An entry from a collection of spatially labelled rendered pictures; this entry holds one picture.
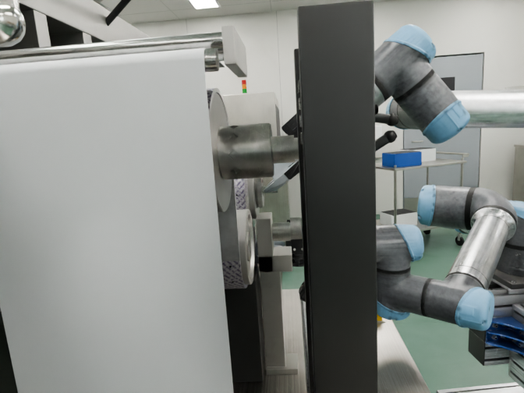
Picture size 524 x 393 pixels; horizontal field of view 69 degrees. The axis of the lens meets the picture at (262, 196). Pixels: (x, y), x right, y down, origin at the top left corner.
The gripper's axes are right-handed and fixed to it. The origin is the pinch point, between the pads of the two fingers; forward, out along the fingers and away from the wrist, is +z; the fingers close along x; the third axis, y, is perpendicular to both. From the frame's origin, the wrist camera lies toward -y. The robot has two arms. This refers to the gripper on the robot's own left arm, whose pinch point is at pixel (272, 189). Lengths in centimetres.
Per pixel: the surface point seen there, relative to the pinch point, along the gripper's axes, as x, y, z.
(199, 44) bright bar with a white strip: 30.0, 18.1, -8.5
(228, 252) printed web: 16.3, -0.8, 8.7
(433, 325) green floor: -168, -156, 7
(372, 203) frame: 40.9, -1.4, -10.4
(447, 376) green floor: -117, -148, 16
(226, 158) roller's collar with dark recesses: 26.1, 8.7, -2.2
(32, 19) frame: 3.7, 47.9, 9.7
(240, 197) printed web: 4.2, 3.1, 4.6
